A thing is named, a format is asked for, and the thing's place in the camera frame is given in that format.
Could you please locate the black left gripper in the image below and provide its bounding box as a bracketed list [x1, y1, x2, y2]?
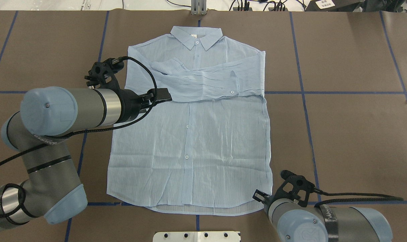
[118, 88, 173, 123]

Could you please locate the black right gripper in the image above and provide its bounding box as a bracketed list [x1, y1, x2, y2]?
[253, 189, 274, 205]

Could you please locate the light blue button-up shirt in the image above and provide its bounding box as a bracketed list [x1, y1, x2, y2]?
[106, 26, 273, 216]

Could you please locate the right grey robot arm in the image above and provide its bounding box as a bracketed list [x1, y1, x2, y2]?
[253, 190, 394, 242]

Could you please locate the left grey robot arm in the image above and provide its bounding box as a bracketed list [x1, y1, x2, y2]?
[0, 87, 172, 232]

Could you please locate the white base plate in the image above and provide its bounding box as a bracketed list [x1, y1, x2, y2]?
[152, 231, 241, 242]

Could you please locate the aluminium frame post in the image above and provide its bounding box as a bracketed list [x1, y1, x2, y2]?
[191, 0, 208, 15]

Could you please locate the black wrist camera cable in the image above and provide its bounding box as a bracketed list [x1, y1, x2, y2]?
[311, 188, 404, 206]

